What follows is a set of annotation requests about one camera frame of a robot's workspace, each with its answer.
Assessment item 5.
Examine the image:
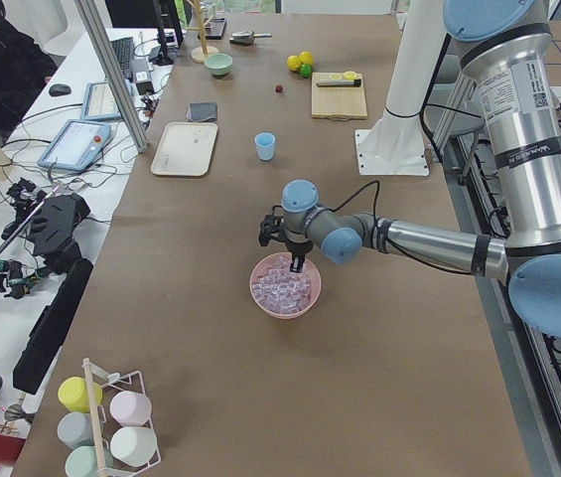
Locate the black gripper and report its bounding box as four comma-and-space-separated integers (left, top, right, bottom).
258, 205, 312, 273

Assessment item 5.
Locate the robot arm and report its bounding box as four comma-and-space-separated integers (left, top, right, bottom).
259, 1, 561, 338

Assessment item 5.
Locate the light blue cup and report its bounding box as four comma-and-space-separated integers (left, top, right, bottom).
254, 131, 276, 161

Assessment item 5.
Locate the pink cup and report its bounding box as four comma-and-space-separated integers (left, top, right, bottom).
109, 391, 152, 426

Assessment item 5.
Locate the white cup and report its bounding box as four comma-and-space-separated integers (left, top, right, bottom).
110, 426, 157, 467

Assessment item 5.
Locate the white cup rack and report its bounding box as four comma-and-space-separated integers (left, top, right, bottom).
82, 358, 162, 476

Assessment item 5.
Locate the yellow cup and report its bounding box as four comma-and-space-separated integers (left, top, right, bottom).
58, 377, 89, 413

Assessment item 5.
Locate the grey cup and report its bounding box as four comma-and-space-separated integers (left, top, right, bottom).
57, 412, 94, 450

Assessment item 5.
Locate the mint cup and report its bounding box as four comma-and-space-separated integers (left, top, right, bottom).
65, 446, 98, 477

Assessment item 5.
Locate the pink bowl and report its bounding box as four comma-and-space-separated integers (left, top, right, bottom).
249, 252, 322, 319

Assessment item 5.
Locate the white robot column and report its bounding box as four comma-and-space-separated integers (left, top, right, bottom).
355, 0, 446, 176

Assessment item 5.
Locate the cream rabbit tray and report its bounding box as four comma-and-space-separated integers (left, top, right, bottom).
150, 122, 218, 177

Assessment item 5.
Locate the wooden cutting board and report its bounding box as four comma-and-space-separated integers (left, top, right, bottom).
311, 72, 368, 120

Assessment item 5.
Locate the grey folded cloth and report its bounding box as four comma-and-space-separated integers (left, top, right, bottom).
187, 102, 217, 122

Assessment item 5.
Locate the green lime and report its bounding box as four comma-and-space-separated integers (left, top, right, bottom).
299, 64, 313, 79

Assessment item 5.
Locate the yellow lemon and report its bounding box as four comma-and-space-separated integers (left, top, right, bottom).
286, 55, 302, 72
299, 51, 315, 67

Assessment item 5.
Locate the mint green bowl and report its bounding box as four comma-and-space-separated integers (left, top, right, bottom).
205, 53, 233, 78

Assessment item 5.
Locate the wooden stand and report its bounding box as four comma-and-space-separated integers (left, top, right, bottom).
186, 0, 219, 64

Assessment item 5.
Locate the steel scoop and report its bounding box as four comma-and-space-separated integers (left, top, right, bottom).
229, 30, 272, 46

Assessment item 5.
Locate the teach pendant tablet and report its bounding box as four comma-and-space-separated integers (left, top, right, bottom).
37, 119, 111, 172
80, 81, 122, 121

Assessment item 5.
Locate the black keyboard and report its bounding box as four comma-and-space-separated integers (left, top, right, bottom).
110, 37, 134, 80

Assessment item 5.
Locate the black mouse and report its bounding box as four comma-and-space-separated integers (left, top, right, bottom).
49, 83, 71, 97

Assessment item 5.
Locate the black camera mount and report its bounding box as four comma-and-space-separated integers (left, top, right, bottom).
0, 180, 93, 395

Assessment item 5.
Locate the aluminium frame post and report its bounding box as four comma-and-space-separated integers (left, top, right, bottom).
74, 0, 148, 153

